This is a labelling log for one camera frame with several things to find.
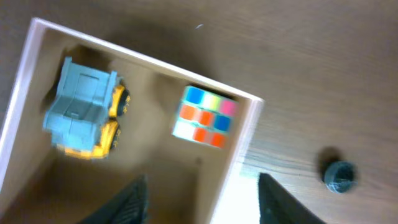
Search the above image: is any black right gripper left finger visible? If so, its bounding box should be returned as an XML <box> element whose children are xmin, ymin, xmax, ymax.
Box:
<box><xmin>78</xmin><ymin>175</ymin><xmax>149</xmax><ymax>224</ymax></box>

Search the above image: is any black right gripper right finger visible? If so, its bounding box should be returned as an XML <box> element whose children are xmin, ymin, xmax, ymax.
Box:
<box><xmin>258</xmin><ymin>173</ymin><xmax>325</xmax><ymax>224</ymax></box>

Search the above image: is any small black round cap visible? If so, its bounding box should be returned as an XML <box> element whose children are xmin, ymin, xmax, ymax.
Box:
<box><xmin>323</xmin><ymin>161</ymin><xmax>358</xmax><ymax>194</ymax></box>

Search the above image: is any yellow grey toy dump truck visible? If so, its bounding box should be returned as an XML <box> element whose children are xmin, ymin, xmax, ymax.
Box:
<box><xmin>43</xmin><ymin>57</ymin><xmax>131</xmax><ymax>159</ymax></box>

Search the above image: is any colourful puzzle cube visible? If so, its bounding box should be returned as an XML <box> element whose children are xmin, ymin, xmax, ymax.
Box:
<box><xmin>172</xmin><ymin>85</ymin><xmax>238</xmax><ymax>149</ymax></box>

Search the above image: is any open white cardboard box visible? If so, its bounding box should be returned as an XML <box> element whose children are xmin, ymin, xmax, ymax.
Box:
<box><xmin>1</xmin><ymin>18</ymin><xmax>263</xmax><ymax>223</ymax></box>

